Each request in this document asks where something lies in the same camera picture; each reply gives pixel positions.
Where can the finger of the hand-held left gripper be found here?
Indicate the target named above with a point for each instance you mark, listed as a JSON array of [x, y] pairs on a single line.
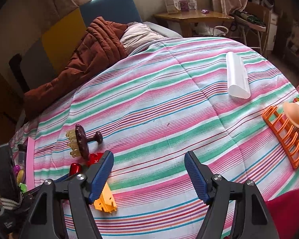
[[59, 178]]

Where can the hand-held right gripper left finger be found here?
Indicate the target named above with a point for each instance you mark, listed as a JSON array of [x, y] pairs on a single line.
[[101, 176]]

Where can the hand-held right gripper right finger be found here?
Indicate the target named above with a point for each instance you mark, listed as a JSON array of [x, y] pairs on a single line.
[[195, 176]]

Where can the magenta plastic toy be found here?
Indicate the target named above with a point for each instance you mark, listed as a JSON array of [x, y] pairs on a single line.
[[16, 169]]

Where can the shiny red plastic toy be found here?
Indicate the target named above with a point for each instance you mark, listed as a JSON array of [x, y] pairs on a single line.
[[75, 169]]

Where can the green and white toy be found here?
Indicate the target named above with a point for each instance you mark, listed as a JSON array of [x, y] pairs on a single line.
[[23, 187]]

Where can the gold round toy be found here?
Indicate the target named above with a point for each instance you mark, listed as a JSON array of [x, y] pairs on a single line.
[[20, 176]]

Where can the red die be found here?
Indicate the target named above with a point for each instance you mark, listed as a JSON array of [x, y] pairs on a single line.
[[93, 158]]

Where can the grey cup with black lid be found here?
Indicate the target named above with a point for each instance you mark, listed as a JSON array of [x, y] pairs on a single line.
[[22, 155]]

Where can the orange yellow plastic block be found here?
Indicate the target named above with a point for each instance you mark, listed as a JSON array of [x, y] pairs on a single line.
[[105, 199]]

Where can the brown scalp massage brush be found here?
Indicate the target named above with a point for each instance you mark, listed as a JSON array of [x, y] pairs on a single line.
[[81, 139]]

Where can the striped bedsheet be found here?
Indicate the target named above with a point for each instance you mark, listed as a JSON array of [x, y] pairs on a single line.
[[164, 117]]

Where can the orange plastic rack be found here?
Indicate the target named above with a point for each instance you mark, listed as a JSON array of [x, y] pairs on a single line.
[[284, 134]]

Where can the red garment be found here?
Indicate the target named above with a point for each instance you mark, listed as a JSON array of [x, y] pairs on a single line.
[[289, 216]]

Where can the translucent white case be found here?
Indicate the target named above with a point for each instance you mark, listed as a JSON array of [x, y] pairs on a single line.
[[236, 77]]

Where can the peach suction cup toy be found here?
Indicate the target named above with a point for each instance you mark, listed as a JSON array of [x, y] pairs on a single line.
[[292, 114]]

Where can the brown quilt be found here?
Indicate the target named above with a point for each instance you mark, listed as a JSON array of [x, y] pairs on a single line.
[[89, 54]]

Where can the small colourful toy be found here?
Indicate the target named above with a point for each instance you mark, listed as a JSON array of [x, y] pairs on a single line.
[[297, 100]]

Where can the pale pillow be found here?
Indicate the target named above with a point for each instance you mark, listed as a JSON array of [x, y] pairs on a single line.
[[139, 36]]

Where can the wooden bedside table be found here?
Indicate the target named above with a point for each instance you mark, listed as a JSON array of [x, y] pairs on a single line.
[[194, 17]]

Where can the folding stand with clutter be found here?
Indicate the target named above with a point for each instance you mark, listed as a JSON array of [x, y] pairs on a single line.
[[251, 21]]

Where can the purple wrapper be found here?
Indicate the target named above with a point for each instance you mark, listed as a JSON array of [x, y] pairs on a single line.
[[204, 11]]

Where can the cardboard box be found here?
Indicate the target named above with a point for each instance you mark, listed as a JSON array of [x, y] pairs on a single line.
[[269, 25]]

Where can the grey yellow blue headboard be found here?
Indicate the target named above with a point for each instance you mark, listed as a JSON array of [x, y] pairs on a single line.
[[109, 7]]

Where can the purple box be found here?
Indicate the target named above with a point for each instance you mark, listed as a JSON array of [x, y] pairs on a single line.
[[184, 5]]

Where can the white carton box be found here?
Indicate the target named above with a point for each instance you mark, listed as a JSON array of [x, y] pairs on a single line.
[[170, 1]]

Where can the white round fan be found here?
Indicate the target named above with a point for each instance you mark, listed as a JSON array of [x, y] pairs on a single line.
[[267, 0]]

